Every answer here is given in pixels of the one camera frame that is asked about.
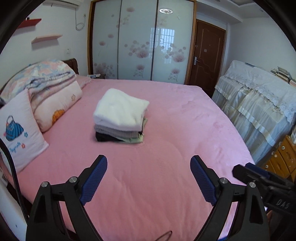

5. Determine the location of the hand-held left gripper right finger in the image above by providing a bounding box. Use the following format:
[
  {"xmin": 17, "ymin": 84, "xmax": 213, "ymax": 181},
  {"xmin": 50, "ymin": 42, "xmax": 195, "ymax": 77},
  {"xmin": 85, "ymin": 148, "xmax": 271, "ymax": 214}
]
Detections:
[{"xmin": 190, "ymin": 155, "xmax": 271, "ymax": 241}]

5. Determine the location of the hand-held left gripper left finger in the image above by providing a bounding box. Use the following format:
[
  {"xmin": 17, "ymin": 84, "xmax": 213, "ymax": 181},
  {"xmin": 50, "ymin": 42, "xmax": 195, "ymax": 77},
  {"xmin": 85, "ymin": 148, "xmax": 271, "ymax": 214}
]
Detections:
[{"xmin": 25, "ymin": 155, "xmax": 108, "ymax": 241}]

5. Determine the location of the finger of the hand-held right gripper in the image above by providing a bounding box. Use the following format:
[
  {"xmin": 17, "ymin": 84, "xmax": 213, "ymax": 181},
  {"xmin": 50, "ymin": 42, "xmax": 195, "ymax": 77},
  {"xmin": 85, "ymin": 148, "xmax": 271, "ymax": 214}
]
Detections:
[
  {"xmin": 245, "ymin": 162, "xmax": 296, "ymax": 186},
  {"xmin": 232, "ymin": 164, "xmax": 293, "ymax": 193}
]

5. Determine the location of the white fuzzy cardigan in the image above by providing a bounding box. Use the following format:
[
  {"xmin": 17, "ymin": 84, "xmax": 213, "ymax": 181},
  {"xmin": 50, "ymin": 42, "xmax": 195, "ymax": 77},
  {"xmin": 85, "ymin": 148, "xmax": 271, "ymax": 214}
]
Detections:
[{"xmin": 93, "ymin": 88, "xmax": 150, "ymax": 131}]

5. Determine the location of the wooden drawer cabinet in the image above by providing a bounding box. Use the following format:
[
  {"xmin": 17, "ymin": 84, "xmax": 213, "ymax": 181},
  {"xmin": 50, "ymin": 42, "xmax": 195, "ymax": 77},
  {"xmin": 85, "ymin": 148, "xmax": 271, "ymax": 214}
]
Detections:
[{"xmin": 261, "ymin": 134, "xmax": 296, "ymax": 179}]

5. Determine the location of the black folded garment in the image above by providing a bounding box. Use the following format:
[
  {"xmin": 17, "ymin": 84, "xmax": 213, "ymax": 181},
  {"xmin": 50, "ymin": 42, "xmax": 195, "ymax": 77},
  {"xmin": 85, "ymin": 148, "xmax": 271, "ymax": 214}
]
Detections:
[{"xmin": 95, "ymin": 132, "xmax": 123, "ymax": 142}]

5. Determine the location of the grey knit sweater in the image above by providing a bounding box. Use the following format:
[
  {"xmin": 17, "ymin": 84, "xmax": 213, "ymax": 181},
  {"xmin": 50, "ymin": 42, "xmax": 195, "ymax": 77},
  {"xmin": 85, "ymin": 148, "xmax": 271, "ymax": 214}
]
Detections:
[{"xmin": 94, "ymin": 124, "xmax": 144, "ymax": 138}]

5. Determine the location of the white lace furniture cover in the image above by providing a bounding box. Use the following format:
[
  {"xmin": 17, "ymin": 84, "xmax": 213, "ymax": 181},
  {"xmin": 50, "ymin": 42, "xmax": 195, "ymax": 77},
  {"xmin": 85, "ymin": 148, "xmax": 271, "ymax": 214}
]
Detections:
[{"xmin": 211, "ymin": 60, "xmax": 295, "ymax": 163}]

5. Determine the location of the pink bed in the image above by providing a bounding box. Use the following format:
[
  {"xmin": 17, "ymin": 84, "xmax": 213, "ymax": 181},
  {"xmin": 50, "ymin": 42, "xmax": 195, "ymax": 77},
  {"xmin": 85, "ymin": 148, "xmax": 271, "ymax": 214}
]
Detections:
[{"xmin": 0, "ymin": 77, "xmax": 256, "ymax": 241}]

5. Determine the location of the white pillow with bag print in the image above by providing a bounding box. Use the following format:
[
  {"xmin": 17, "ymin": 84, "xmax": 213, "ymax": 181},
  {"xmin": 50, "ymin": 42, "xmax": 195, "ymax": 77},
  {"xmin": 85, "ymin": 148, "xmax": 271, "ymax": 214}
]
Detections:
[{"xmin": 0, "ymin": 89, "xmax": 50, "ymax": 174}]

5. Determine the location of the pink folded quilt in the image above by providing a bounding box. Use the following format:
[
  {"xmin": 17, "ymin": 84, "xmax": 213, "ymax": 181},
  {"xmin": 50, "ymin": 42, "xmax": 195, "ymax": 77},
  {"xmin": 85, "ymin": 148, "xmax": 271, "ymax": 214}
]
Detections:
[{"xmin": 30, "ymin": 80, "xmax": 83, "ymax": 133}]

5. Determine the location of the white furniture panel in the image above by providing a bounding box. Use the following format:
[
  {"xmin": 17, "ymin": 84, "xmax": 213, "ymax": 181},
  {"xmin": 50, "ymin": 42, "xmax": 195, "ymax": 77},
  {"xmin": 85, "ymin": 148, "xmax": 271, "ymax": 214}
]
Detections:
[{"xmin": 0, "ymin": 178, "xmax": 28, "ymax": 241}]

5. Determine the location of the stack of books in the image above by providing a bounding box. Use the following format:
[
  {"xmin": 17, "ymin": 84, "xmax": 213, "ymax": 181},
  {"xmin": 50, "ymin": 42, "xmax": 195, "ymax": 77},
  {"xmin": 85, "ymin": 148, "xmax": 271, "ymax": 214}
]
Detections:
[{"xmin": 269, "ymin": 66, "xmax": 296, "ymax": 87}]

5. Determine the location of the dark wooden headboard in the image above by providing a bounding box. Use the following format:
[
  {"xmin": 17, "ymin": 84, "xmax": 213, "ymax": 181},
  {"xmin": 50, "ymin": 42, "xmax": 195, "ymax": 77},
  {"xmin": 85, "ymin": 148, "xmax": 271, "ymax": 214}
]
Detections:
[{"xmin": 62, "ymin": 58, "xmax": 79, "ymax": 75}]

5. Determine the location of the floral folded blanket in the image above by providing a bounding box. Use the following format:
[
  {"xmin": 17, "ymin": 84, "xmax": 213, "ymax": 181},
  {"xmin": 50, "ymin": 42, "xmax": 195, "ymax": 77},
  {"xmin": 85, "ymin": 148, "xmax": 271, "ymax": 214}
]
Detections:
[{"xmin": 0, "ymin": 59, "xmax": 77, "ymax": 102}]

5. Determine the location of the brown wooden door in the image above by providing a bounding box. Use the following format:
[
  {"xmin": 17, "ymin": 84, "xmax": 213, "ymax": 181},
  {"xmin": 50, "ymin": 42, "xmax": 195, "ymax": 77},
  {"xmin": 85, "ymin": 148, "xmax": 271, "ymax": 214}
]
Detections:
[{"xmin": 188, "ymin": 20, "xmax": 226, "ymax": 96}]

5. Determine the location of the floral sliding door wardrobe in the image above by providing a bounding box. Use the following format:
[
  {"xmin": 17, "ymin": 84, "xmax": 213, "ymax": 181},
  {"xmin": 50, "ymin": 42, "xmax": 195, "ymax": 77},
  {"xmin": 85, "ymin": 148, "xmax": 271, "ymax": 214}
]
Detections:
[{"xmin": 87, "ymin": 0, "xmax": 197, "ymax": 85}]

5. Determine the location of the black cable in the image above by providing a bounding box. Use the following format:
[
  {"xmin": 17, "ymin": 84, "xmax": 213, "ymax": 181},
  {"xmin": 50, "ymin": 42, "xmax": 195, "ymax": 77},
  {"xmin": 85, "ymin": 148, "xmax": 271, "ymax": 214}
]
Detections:
[{"xmin": 0, "ymin": 139, "xmax": 28, "ymax": 224}]

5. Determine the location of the pink wall shelf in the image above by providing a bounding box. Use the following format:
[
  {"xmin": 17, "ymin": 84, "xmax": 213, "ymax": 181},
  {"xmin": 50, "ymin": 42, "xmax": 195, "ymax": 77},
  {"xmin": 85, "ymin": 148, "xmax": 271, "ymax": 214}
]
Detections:
[{"xmin": 31, "ymin": 35, "xmax": 63, "ymax": 44}]

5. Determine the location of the white wall cord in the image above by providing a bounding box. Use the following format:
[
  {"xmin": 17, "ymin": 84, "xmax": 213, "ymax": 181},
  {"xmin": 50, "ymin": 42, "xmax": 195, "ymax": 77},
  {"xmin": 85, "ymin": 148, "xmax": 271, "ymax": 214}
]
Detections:
[{"xmin": 75, "ymin": 8, "xmax": 87, "ymax": 31}]

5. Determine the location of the red wall shelf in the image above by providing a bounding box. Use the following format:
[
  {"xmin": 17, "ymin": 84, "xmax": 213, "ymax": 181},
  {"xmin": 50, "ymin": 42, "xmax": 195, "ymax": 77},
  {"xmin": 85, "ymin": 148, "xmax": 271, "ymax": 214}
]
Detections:
[{"xmin": 17, "ymin": 18, "xmax": 42, "ymax": 29}]

